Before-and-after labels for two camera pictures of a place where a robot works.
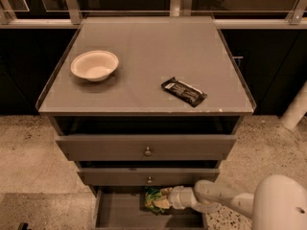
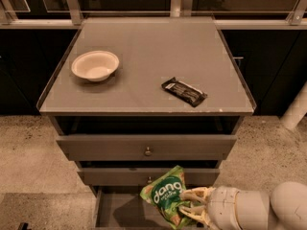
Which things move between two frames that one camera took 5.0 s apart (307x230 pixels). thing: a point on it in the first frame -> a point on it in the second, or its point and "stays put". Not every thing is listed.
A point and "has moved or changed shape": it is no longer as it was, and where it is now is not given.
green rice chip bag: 152,193 has moved or changed shape
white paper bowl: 94,65 stays put
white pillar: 297,108 stays put
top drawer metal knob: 148,152 stays put
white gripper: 176,196 -> 223,205
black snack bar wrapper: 187,93 stays put
